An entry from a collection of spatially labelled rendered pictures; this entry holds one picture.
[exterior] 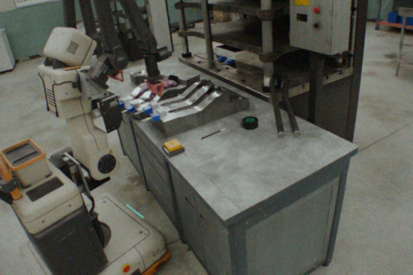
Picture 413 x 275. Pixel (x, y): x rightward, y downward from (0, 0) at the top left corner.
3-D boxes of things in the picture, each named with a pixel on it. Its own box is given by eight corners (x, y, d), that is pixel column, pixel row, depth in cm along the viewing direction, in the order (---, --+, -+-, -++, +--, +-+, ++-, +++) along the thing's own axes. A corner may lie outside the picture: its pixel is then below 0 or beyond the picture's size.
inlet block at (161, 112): (143, 127, 149) (141, 118, 147) (140, 124, 153) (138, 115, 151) (168, 120, 155) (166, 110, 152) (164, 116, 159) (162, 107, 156)
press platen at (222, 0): (270, 45, 172) (268, 11, 163) (174, 23, 274) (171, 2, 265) (358, 24, 205) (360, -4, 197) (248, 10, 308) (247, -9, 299)
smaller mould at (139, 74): (136, 86, 225) (134, 77, 222) (130, 81, 237) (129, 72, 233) (161, 78, 233) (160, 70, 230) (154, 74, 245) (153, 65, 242)
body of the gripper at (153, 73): (156, 74, 151) (153, 60, 148) (164, 79, 143) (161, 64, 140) (144, 78, 148) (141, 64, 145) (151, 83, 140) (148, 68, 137)
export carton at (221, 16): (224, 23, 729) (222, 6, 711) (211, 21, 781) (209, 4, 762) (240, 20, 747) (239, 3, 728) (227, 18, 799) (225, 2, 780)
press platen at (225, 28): (270, 84, 182) (270, 55, 174) (178, 48, 285) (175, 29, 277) (355, 56, 216) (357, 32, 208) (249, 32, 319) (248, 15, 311)
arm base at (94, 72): (79, 73, 123) (92, 78, 115) (90, 58, 125) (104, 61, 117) (94, 85, 129) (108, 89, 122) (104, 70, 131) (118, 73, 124)
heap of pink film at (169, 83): (151, 101, 180) (149, 89, 176) (134, 96, 191) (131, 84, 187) (183, 86, 196) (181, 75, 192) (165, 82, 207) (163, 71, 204)
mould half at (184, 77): (141, 120, 173) (136, 102, 168) (116, 109, 189) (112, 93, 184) (201, 89, 204) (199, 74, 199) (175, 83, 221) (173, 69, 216)
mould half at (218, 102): (166, 138, 151) (161, 113, 145) (148, 120, 172) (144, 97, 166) (248, 108, 172) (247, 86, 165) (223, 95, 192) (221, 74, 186)
